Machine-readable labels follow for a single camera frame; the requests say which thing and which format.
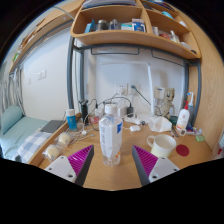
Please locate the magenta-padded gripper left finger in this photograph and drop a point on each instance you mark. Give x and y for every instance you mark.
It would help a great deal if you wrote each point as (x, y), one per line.
(60, 166)

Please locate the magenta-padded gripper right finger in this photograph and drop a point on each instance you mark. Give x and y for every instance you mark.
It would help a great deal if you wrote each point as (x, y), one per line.
(163, 166)

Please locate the clear plastic water bottle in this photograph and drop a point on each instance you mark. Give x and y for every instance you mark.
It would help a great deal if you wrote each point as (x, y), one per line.
(110, 136)

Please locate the plastic-wrapped bun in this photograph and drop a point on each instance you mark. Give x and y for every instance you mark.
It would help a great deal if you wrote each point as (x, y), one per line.
(64, 139)
(52, 152)

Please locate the cream ceramic mug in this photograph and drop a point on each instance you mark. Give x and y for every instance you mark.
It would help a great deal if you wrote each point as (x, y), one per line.
(163, 145)

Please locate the flat round red coaster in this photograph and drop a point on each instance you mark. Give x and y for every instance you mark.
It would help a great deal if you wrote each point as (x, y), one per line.
(182, 150)

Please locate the dark grey tablet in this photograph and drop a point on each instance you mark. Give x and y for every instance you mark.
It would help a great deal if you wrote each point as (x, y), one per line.
(52, 126)

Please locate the white plastic bag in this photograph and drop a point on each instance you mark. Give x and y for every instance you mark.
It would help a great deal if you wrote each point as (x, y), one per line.
(160, 124)

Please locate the green packet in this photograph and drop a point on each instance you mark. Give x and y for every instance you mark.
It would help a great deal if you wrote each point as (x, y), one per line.
(200, 138)

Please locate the blue white-capped tube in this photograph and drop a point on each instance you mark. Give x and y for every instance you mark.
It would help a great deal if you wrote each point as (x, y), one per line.
(71, 121)

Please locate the white earbuds case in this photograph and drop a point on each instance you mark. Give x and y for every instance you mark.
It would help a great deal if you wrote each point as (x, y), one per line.
(134, 128)

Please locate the bed with green sheet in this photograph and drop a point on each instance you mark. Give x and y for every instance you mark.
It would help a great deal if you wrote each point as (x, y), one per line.
(23, 133)

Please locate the white red-pump lotion bottle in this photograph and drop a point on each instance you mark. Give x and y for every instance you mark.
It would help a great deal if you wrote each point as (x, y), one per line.
(182, 118)

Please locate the white power strip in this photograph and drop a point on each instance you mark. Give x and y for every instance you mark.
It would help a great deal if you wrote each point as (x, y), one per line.
(132, 120)

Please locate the black electric shaver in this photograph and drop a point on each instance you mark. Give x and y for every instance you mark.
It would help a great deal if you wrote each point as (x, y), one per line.
(83, 110)

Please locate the black charger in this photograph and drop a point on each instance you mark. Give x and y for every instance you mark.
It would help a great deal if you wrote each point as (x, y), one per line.
(130, 111)

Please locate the brown tree figure toy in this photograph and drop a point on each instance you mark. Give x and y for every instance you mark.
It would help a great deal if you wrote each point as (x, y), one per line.
(166, 100)

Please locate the white charger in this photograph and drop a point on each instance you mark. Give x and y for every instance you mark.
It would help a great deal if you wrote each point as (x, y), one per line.
(122, 111)

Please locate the light green pillow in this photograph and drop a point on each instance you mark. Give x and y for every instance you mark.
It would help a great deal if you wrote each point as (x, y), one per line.
(10, 118)

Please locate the blue white-nozzle rinse bottle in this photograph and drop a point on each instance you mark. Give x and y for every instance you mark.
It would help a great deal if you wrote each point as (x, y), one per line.
(191, 100)

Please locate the wooden shelf unit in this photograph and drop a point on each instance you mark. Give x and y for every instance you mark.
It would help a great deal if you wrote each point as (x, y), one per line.
(130, 36)

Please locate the white wall socket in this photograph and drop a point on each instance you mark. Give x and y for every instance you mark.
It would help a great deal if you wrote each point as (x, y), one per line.
(121, 89)

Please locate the grey metal frame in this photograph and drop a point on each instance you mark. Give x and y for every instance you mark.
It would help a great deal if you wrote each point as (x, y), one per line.
(70, 76)

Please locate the white light switch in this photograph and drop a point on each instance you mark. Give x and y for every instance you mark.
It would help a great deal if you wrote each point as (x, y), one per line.
(42, 75)

